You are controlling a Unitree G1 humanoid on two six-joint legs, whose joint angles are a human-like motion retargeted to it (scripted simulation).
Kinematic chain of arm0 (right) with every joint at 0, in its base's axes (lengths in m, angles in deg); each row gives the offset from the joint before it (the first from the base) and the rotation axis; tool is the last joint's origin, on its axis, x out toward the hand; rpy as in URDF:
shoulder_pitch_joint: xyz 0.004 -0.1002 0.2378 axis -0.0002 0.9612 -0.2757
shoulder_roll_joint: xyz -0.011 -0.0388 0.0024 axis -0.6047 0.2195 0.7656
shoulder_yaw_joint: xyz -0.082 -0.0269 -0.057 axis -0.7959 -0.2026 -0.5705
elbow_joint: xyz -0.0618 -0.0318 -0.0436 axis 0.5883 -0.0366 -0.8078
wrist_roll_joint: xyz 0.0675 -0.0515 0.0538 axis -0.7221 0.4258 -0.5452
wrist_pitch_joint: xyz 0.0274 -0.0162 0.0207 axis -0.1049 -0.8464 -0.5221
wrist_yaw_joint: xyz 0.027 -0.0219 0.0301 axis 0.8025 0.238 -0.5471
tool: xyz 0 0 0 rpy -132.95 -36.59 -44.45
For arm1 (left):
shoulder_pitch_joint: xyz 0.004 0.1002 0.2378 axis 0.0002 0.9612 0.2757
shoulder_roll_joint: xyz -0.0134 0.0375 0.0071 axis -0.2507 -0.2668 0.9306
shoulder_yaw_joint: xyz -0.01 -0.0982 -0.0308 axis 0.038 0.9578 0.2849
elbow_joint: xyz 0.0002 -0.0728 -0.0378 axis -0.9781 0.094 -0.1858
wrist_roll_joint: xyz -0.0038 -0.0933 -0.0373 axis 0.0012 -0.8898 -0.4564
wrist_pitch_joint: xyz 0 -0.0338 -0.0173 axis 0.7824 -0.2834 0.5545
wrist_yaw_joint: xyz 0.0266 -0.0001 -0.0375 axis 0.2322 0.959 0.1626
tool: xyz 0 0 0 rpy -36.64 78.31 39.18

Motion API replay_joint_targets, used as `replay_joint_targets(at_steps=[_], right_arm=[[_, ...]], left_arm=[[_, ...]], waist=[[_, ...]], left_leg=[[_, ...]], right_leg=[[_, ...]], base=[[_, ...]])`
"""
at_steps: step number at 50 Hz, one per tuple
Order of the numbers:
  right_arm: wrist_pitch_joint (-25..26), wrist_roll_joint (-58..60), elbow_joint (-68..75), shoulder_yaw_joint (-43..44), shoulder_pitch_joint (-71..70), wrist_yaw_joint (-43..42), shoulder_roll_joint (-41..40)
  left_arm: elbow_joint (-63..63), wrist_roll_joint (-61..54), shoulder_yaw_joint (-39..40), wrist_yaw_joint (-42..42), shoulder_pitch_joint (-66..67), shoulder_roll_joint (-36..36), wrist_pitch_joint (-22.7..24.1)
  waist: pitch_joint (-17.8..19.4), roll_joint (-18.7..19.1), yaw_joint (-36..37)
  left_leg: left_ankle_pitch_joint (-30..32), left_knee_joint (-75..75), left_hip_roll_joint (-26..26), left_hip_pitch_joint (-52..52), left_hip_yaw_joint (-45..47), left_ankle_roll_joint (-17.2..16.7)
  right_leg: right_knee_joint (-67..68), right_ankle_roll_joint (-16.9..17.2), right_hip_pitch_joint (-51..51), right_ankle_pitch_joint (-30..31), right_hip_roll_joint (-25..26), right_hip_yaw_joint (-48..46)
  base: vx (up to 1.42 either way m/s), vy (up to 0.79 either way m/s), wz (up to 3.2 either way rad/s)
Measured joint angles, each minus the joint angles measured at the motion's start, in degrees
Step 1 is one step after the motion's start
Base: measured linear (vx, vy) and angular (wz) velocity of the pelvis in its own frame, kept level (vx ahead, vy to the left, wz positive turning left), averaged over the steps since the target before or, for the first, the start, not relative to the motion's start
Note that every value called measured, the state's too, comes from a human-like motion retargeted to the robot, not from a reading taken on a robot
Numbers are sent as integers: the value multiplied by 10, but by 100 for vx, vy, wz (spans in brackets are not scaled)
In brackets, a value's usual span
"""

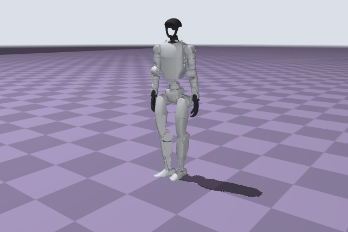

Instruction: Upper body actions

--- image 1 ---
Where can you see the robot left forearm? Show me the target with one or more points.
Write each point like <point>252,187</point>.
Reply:
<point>194,85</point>

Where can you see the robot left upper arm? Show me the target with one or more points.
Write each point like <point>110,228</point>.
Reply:
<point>190,51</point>

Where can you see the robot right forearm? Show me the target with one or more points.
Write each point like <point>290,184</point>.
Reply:
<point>155,83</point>

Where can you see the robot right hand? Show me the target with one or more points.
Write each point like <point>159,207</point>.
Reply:
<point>153,100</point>

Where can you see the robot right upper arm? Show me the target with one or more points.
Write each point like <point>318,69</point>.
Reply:
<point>156,69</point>

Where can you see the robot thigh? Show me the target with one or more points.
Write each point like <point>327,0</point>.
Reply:
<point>181,115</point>
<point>161,117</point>

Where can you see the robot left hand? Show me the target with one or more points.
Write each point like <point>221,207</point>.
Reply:
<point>196,105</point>

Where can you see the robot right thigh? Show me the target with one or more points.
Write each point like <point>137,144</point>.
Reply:
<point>161,117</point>

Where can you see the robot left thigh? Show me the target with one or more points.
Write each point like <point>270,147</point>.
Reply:
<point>181,115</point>

